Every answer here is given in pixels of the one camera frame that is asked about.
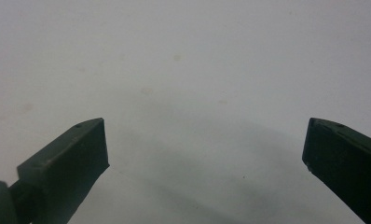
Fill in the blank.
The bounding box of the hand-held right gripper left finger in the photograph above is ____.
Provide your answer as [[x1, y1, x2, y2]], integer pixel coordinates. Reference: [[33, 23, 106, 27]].
[[8, 117, 110, 224]]

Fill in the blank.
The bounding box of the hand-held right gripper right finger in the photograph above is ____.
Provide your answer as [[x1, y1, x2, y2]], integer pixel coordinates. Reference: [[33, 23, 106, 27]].
[[301, 117, 371, 224]]

